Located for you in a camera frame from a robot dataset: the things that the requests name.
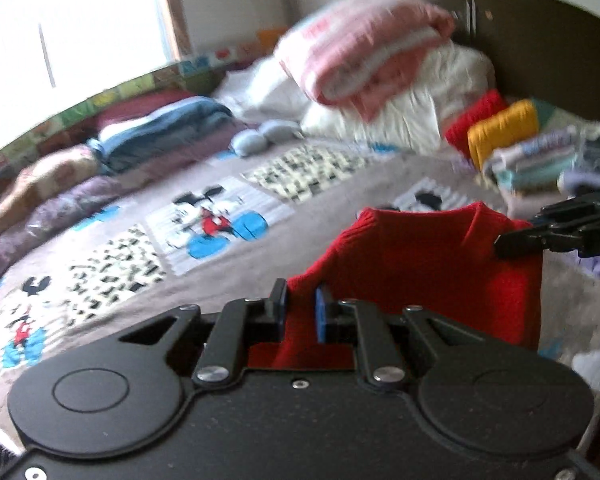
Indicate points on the red knit sweater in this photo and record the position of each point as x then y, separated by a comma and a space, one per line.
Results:
443, 261

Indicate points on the red folded garment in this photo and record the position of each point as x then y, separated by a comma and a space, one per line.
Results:
488, 105

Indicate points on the light blue plush toy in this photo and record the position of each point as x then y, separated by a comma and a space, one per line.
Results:
254, 141

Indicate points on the Mickey Mouse grey blanket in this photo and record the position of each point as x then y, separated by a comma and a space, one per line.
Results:
210, 232

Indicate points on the yellow folded garment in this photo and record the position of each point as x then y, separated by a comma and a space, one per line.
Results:
517, 123

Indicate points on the colourful foam bed barrier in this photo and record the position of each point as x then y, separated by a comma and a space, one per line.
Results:
197, 74

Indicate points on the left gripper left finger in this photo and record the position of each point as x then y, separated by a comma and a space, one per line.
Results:
241, 324

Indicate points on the pink folded quilt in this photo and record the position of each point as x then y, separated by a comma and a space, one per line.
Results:
359, 54

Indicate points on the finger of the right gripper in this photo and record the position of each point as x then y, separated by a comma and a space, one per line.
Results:
518, 244

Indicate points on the pastel folded clothes stack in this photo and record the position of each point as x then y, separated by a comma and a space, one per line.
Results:
546, 169

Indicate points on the dark wooden headboard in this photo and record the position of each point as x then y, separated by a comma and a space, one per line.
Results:
544, 49

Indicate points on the patterned beige pillow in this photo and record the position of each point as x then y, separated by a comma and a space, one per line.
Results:
44, 179

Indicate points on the purple quilt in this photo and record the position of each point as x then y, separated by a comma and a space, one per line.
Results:
68, 208

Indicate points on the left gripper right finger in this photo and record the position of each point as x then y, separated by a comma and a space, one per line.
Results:
361, 326

